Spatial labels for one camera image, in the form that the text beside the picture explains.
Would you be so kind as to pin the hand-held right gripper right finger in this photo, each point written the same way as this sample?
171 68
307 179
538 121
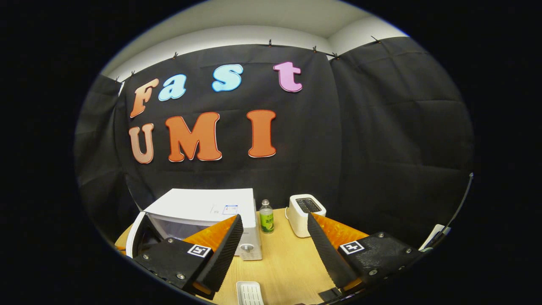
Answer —
328 254

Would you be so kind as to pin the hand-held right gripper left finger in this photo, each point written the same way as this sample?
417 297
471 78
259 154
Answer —
224 254

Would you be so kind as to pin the white microwave oven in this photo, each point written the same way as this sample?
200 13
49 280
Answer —
194 203

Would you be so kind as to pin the white toaster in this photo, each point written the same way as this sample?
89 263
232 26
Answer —
302 222

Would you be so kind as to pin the white rectangular dish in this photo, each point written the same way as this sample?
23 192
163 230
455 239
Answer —
250 293

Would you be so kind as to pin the green label drink bottle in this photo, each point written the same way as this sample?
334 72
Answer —
266 222

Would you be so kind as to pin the small white box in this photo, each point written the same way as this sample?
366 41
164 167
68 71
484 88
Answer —
436 234

